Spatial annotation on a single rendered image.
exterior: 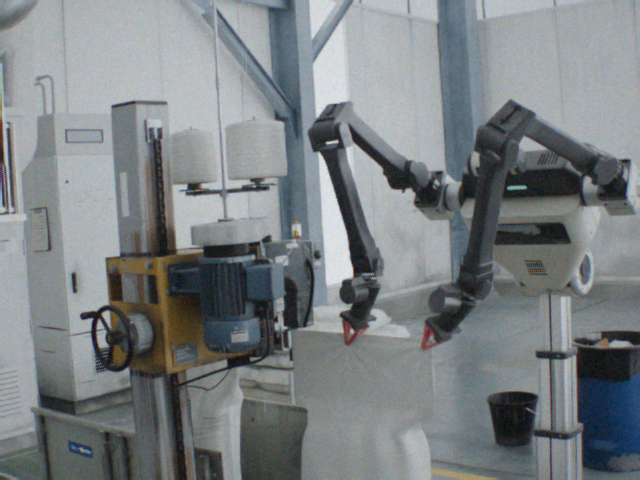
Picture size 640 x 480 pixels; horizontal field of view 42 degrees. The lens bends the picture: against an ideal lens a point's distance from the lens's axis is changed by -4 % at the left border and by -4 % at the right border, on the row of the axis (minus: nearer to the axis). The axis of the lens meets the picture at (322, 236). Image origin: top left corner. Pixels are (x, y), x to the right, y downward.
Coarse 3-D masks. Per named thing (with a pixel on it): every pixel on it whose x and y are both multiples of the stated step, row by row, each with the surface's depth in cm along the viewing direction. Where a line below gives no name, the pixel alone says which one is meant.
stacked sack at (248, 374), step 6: (240, 366) 557; (246, 366) 557; (252, 366) 556; (258, 366) 555; (264, 366) 555; (240, 372) 554; (246, 372) 551; (252, 372) 548; (258, 372) 546; (240, 378) 550; (246, 378) 548; (252, 378) 546; (240, 384) 553; (246, 384) 550; (252, 384) 547
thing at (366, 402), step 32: (320, 352) 249; (352, 352) 242; (384, 352) 234; (416, 352) 227; (320, 384) 250; (352, 384) 243; (384, 384) 235; (416, 384) 228; (320, 416) 247; (352, 416) 240; (384, 416) 234; (416, 416) 228; (320, 448) 243; (352, 448) 235; (384, 448) 230; (416, 448) 232
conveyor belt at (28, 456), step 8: (24, 448) 384; (32, 448) 384; (0, 456) 372; (8, 456) 372; (16, 456) 372; (24, 456) 371; (32, 456) 371; (0, 464) 360; (8, 464) 360; (16, 464) 360; (24, 464) 359; (32, 464) 359; (8, 472) 349; (16, 472) 348; (24, 472) 348; (32, 472) 348; (40, 472) 348
